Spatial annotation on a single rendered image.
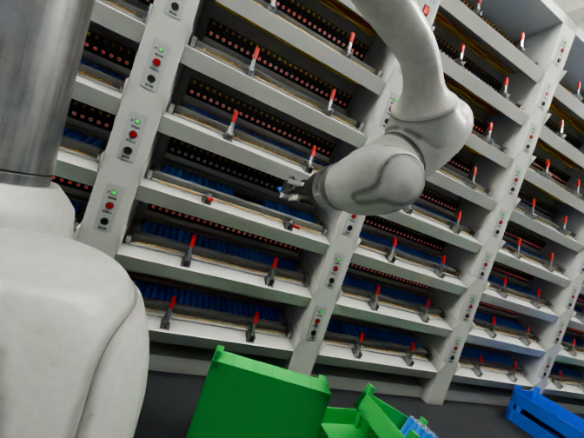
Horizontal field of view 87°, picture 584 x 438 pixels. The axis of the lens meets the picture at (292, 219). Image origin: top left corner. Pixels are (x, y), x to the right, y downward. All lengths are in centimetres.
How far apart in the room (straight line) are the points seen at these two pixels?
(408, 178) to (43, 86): 41
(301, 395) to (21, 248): 72
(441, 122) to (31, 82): 50
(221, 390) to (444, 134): 71
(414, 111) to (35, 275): 50
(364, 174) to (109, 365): 36
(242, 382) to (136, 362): 62
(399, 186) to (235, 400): 63
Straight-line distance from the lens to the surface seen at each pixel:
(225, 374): 82
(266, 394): 84
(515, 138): 165
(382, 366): 137
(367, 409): 105
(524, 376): 218
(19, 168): 36
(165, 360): 110
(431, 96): 54
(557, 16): 185
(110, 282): 21
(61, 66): 37
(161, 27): 97
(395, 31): 48
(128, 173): 90
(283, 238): 98
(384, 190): 44
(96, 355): 20
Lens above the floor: 59
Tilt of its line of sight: 1 degrees down
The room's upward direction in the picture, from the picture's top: 19 degrees clockwise
